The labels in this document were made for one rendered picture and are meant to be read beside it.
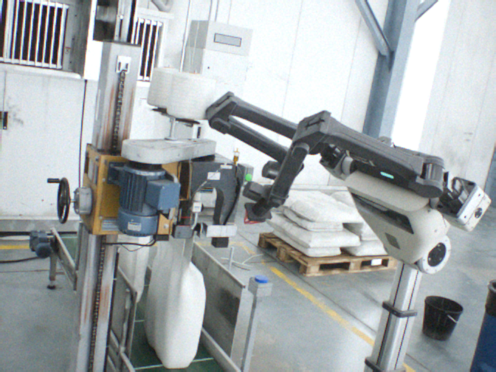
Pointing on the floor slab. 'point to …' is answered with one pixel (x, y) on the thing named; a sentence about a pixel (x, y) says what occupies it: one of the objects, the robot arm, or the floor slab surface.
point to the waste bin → (486, 336)
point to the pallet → (288, 255)
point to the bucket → (441, 317)
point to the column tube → (109, 99)
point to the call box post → (251, 333)
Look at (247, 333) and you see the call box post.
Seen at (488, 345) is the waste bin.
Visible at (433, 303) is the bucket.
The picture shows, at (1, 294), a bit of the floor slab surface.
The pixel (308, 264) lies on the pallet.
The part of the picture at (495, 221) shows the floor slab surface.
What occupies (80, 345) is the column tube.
